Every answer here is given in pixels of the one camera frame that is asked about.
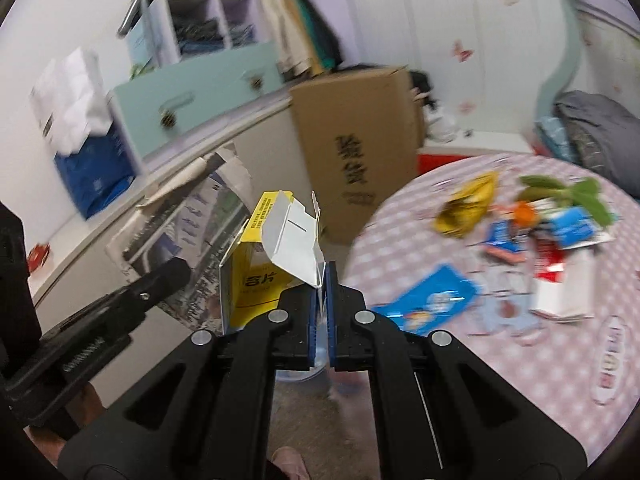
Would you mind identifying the blue red card packet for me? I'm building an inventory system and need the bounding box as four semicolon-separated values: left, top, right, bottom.
482;217;528;263

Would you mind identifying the yellow paper carton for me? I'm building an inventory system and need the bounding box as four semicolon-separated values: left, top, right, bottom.
218;190;328;336

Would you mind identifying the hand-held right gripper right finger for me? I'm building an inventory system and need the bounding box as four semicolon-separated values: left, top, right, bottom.
327;260;588;480

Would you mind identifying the pale printed card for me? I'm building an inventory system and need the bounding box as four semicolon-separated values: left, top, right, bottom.
475;270;546;343

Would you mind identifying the small red item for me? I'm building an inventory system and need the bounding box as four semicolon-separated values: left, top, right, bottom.
27;242;53;271

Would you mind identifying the gray blanket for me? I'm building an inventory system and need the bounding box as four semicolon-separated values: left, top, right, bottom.
552;90;640;186

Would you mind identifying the tall brown cardboard box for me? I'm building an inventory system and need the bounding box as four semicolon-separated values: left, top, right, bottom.
289;64;426;247

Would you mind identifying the newspaper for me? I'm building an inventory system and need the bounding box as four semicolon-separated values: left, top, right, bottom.
105;142;256;333

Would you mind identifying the red storage box white lid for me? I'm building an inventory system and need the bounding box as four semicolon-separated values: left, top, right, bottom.
417;132;536;176

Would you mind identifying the pink slipper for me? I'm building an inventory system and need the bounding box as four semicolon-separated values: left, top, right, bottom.
270;447;311;480

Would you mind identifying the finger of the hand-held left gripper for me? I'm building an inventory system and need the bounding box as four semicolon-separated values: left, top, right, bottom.
40;258;192;376

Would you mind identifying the teal hanging cloth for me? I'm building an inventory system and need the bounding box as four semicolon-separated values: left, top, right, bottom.
292;0;346;73

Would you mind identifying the blue bag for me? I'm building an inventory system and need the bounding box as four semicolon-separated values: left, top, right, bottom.
52;120;138;221

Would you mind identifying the teal drawer box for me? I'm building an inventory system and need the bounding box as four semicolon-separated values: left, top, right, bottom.
107;40;286;161

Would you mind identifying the blue white packet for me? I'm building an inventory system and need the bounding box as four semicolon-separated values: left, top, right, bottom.
547;207;613;251

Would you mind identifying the large blue cartoon packet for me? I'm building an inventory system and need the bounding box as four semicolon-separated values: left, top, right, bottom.
372;264;483;337

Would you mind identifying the small orange item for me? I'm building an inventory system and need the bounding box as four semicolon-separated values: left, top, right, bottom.
512;201;541;228

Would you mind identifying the dark object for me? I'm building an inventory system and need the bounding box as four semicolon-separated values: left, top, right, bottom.
407;71;441;111

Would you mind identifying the beige hanging cloth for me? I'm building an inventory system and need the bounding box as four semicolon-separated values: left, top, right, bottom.
255;0;326;81

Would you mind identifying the yellow crumpled wrapper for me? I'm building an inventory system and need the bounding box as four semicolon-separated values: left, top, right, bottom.
432;170;501;238

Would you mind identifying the white counter cabinet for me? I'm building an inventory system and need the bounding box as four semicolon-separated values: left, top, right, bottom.
25;95;321;411

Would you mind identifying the pink checked tablecloth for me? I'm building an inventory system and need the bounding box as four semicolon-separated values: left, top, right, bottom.
327;152;640;466

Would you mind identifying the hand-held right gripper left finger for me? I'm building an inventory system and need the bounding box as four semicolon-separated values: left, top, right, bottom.
57;262;331;480

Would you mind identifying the green plush toy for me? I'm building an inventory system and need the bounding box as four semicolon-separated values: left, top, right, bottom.
517;174;618;226

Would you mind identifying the teal patterned cloth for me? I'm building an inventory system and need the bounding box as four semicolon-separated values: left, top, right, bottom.
535;116;581;163

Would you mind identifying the teal bed frame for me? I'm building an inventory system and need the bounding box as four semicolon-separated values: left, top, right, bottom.
537;0;640;121

